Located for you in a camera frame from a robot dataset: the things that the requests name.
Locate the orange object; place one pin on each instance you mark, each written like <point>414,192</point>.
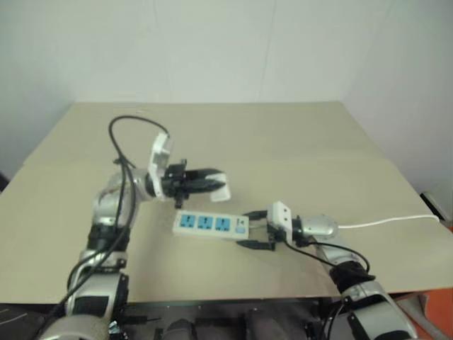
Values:
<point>440,311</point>

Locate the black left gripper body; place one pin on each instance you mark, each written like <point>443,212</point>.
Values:
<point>173,182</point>

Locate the white power strip blue sockets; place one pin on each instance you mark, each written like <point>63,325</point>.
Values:
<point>209,224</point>

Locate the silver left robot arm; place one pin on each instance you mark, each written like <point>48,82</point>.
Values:
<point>106,212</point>

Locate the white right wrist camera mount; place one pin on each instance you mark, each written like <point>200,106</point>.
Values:
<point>281,216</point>

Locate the white charger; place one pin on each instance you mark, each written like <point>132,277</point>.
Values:
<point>222,194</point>

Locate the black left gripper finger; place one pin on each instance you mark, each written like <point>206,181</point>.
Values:
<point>207,173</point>
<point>207,187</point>

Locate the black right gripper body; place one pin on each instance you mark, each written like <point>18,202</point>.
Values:
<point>273,236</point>

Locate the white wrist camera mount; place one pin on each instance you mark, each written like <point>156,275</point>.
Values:
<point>281,216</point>
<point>160,160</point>

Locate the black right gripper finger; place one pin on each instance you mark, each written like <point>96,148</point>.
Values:
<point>254,244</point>
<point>255,214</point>

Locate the grey box with dark edge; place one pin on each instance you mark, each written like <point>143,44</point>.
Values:
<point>434,205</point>

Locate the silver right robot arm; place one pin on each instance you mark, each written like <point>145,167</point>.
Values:
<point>368,301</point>

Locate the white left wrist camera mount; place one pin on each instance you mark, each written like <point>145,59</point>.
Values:
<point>160,160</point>

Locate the dark rounded shape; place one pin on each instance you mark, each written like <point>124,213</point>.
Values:
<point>181,330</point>

